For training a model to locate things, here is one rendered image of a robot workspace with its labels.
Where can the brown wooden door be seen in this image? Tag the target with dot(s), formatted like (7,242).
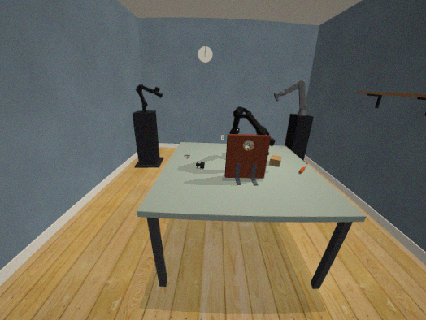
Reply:
(238,153)

